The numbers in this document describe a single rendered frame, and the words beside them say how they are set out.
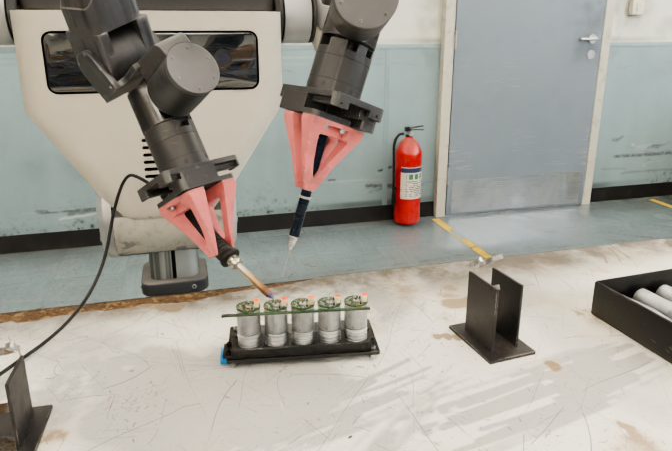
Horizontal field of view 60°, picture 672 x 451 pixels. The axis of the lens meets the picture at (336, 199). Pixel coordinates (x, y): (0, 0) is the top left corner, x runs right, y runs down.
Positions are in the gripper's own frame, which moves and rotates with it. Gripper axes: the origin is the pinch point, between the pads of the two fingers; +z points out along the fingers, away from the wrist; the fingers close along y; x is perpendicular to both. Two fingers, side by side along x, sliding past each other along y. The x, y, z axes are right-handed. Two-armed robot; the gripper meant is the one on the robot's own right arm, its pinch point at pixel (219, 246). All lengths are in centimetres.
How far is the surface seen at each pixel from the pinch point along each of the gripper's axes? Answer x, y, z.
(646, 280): -29, 36, 25
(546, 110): 71, 311, -11
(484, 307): -19.3, 14.4, 17.6
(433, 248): 117, 211, 33
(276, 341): -5.0, -1.9, 11.6
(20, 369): 1.7, -22.6, 3.6
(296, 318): -7.4, -0.2, 10.2
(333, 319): -9.7, 2.4, 11.9
